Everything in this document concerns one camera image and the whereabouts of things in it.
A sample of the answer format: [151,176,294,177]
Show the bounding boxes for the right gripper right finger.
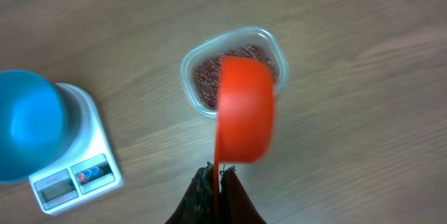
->
[219,166,266,224]

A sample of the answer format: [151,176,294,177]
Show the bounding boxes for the red beans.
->
[193,44,278,110]

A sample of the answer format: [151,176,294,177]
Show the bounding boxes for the white digital kitchen scale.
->
[29,83,123,215]

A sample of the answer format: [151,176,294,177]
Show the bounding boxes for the orange scoop with blue handle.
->
[213,55,275,214]

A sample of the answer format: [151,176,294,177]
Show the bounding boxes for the blue bowl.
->
[1,70,68,184]

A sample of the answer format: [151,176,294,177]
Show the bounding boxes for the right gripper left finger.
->
[166,163,214,224]

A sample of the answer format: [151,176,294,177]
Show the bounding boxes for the clear plastic container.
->
[181,27,289,118]

